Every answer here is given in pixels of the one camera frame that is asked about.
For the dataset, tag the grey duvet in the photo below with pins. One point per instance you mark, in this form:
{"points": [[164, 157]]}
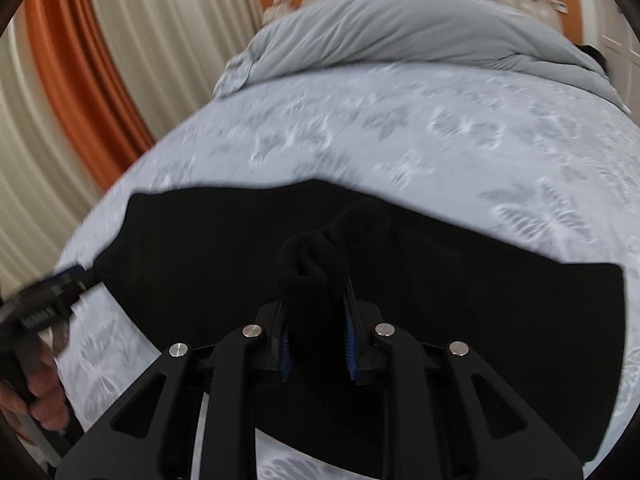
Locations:
{"points": [[400, 25]]}

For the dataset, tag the orange curtain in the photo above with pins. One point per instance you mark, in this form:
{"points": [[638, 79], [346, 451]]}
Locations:
{"points": [[75, 60]]}

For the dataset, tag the black pants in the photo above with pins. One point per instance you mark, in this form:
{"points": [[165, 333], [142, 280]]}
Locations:
{"points": [[200, 260]]}

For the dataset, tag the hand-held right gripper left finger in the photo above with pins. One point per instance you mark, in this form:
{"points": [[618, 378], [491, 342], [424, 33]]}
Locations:
{"points": [[285, 356]]}

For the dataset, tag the beige pleated curtain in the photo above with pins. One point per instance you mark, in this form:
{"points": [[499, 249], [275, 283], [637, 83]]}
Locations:
{"points": [[35, 170], [165, 25]]}

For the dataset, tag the dark cloth item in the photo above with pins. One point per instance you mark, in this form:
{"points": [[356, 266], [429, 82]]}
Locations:
{"points": [[592, 55]]}

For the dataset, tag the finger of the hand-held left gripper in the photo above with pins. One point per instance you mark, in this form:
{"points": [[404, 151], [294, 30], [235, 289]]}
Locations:
{"points": [[75, 281]]}

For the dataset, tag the butterfly print bed sheet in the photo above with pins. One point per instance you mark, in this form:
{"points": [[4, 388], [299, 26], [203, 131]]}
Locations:
{"points": [[400, 135]]}

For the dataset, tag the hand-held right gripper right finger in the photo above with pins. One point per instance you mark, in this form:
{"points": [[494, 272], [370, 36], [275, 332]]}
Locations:
{"points": [[350, 341]]}

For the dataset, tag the person's left hand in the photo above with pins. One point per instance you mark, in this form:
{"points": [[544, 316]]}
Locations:
{"points": [[45, 395]]}

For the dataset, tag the beige plush toy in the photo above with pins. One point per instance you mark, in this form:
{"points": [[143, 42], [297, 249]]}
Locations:
{"points": [[280, 9]]}

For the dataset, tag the white panelled wardrobe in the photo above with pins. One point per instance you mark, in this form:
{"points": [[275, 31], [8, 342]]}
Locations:
{"points": [[620, 45]]}

